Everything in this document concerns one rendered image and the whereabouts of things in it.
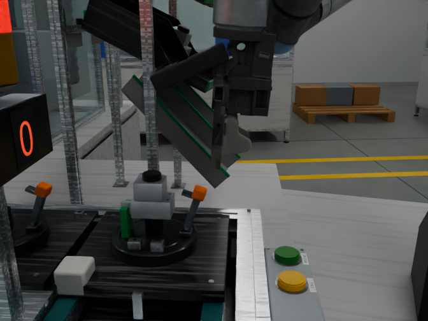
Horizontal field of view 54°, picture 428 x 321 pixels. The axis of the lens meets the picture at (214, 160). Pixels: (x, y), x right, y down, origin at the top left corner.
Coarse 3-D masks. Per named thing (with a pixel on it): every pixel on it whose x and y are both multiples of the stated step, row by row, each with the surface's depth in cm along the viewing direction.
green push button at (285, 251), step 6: (282, 246) 68; (288, 246) 68; (276, 252) 67; (282, 252) 67; (288, 252) 67; (294, 252) 67; (276, 258) 66; (282, 258) 66; (288, 258) 65; (294, 258) 66
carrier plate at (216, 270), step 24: (216, 216) 80; (96, 240) 71; (216, 240) 71; (96, 264) 64; (120, 264) 64; (192, 264) 64; (216, 264) 64; (96, 288) 59; (120, 288) 59; (144, 288) 58; (168, 288) 58; (192, 288) 58; (216, 288) 58
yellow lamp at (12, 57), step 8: (0, 32) 43; (8, 32) 43; (0, 40) 41; (8, 40) 42; (0, 48) 41; (8, 48) 42; (0, 56) 41; (8, 56) 42; (0, 64) 41; (8, 64) 42; (16, 64) 43; (0, 72) 41; (8, 72) 42; (16, 72) 43; (0, 80) 41; (8, 80) 42; (16, 80) 43
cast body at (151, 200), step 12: (144, 180) 65; (156, 180) 65; (144, 192) 65; (156, 192) 64; (168, 192) 69; (132, 204) 65; (144, 204) 65; (156, 204) 65; (168, 204) 65; (132, 216) 66; (144, 216) 66; (156, 216) 66; (168, 216) 66
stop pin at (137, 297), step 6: (132, 294) 58; (138, 294) 58; (132, 300) 58; (138, 300) 58; (132, 306) 58; (138, 306) 58; (144, 306) 59; (138, 312) 58; (144, 312) 59; (138, 318) 59
